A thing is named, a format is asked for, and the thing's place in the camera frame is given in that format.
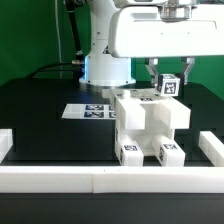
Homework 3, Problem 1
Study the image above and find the white thin cable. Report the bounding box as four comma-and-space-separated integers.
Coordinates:
54, 0, 64, 80

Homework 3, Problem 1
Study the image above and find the white fence bar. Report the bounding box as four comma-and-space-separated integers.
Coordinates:
0, 166, 224, 193
198, 131, 224, 167
0, 129, 13, 163

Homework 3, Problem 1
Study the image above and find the white left fence bar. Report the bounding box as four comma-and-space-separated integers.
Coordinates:
0, 129, 13, 163

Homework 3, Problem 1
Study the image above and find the white right fence bar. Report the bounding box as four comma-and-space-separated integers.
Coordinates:
198, 131, 224, 167

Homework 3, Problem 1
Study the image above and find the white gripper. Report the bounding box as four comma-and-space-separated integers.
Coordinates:
108, 4, 224, 87

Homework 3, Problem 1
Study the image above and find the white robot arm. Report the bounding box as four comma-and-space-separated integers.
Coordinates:
81, 0, 224, 86

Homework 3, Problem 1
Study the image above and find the white chair back frame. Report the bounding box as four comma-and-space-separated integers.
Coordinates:
102, 88, 191, 130

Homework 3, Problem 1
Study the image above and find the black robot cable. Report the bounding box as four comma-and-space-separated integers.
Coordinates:
25, 0, 86, 80

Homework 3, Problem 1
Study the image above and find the white marker base plate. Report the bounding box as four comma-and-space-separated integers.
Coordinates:
62, 104, 116, 120

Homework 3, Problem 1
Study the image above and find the white front fence bar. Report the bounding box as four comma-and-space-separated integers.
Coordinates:
0, 166, 224, 193

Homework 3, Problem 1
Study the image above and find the white chair seat part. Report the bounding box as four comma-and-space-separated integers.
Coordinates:
114, 97, 175, 156

